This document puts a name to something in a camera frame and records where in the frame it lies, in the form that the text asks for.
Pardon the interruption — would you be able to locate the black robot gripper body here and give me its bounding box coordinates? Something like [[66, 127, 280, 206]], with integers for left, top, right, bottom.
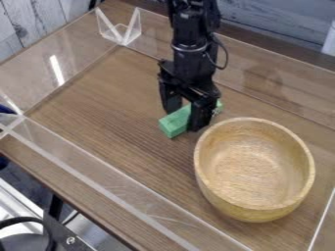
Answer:
[[158, 43, 221, 100]]

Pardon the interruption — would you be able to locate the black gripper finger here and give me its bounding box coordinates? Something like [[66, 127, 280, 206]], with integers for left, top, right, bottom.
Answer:
[[186, 97, 217, 131], [158, 80, 181, 114]]

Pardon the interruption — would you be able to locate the green rectangular block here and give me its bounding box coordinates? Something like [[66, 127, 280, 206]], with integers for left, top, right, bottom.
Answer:
[[157, 100, 225, 139]]

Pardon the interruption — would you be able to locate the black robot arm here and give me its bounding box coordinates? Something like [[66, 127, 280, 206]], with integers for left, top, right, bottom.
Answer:
[[158, 0, 221, 131]]

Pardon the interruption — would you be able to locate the brown wooden bowl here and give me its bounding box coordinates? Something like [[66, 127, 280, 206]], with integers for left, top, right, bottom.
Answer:
[[193, 117, 314, 223]]

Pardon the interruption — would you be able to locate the blue object at edge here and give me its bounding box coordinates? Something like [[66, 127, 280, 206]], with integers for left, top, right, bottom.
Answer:
[[0, 104, 17, 115]]

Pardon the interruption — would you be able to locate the black table leg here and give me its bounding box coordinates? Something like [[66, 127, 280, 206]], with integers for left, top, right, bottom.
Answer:
[[47, 195, 63, 221]]

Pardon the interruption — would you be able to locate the clear acrylic corner bracket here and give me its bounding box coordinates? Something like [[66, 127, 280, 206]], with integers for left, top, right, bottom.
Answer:
[[94, 8, 141, 46]]

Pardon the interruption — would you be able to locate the clear acrylic tray wall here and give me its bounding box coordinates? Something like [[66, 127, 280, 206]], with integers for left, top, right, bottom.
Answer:
[[0, 93, 250, 251]]

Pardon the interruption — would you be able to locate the black cable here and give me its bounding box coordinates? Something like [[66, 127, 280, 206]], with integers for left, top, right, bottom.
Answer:
[[0, 217, 57, 251]]

